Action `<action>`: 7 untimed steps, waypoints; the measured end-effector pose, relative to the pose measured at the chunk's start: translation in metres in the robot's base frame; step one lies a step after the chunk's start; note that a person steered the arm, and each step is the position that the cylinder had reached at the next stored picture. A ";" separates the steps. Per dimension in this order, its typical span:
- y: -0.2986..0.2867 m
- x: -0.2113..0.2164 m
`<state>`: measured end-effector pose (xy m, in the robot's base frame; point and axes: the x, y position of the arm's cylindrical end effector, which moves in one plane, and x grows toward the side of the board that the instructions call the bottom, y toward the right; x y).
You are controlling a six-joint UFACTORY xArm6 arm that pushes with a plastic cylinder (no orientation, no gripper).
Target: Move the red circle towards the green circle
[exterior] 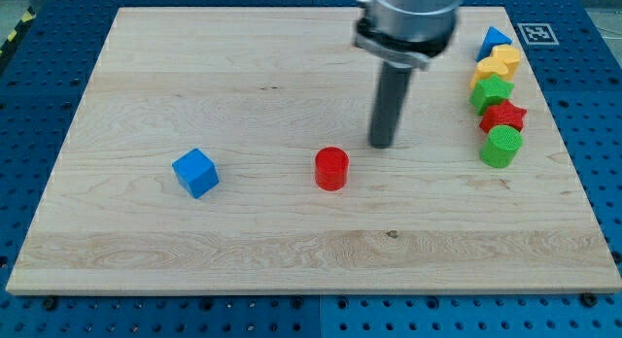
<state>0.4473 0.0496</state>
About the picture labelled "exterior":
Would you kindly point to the green star block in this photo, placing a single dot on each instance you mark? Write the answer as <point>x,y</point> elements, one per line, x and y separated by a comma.
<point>489,92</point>

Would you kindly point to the wooden board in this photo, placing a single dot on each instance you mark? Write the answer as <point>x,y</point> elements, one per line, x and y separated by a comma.
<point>260,91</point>

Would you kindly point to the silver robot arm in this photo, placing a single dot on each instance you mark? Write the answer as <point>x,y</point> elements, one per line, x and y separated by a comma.
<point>406,33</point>

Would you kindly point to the yellow heart block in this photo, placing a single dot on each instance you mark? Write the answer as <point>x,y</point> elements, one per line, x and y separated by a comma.
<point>503,61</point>

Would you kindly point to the red cylinder block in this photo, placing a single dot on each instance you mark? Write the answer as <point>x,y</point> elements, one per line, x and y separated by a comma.
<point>331,168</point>

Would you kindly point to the red star block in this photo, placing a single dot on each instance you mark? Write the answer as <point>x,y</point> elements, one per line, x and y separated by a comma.
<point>505,113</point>

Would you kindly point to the white fiducial marker tag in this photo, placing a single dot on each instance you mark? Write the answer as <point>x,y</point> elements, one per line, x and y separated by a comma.
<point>538,34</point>

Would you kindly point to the blue triangle block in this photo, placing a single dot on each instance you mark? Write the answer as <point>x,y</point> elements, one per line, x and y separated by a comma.
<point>492,38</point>

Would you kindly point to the blue cube block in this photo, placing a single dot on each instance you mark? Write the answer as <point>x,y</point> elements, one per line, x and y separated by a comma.
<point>196,172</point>

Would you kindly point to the green cylinder block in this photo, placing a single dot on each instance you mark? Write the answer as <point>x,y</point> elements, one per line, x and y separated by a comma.
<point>501,145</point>

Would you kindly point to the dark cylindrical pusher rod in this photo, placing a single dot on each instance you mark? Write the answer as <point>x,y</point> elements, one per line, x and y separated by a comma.
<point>391,91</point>

